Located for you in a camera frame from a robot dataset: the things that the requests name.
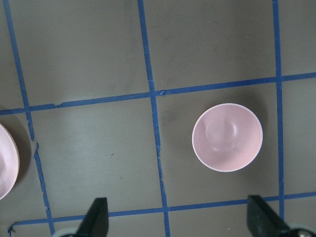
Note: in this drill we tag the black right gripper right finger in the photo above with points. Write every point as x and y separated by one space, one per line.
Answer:
262 220

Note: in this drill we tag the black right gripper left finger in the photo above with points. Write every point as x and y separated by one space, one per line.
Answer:
96 221

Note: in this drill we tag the pink bowl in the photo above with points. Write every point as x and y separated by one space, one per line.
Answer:
227 137

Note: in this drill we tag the pink plate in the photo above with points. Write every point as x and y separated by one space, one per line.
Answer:
9 162

